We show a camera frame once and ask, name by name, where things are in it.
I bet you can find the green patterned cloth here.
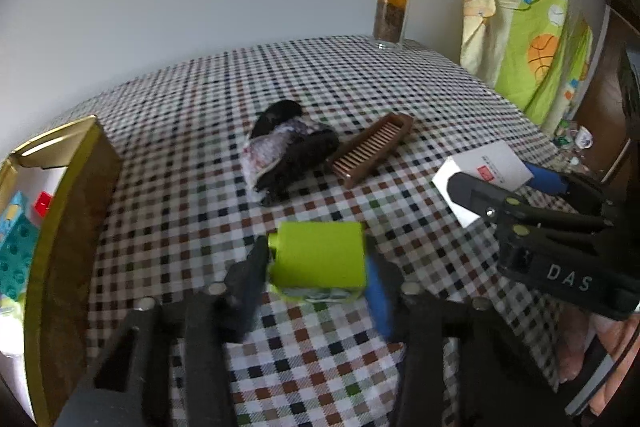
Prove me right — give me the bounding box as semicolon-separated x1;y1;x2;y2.
460;0;593;136

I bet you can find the right hand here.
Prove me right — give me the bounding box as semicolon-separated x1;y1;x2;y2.
555;305;639;426

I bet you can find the red toy brick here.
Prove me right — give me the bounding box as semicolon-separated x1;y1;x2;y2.
34;191;53;218

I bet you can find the gold metal tray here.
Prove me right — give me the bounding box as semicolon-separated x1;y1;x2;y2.
1;115;122;426

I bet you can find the brown wooden comb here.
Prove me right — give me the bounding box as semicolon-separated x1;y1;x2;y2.
326;113;413;188

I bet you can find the teal toy brick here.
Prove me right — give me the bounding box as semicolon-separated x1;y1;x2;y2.
0;192;39;300

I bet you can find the white mug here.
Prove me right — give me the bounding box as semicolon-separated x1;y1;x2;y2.
574;126;593;150

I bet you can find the green dental floss box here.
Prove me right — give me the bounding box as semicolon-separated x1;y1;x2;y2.
0;295;25;323

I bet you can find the white card box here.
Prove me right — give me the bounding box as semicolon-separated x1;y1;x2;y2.
433;140;534;229

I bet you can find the checkered tablecloth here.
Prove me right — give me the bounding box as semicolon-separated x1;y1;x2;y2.
41;37;559;426

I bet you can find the black grey hair claw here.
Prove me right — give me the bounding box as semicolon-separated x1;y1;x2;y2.
241;100;340;207

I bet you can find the green toy brick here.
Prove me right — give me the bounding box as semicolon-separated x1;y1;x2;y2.
267;221;367;303

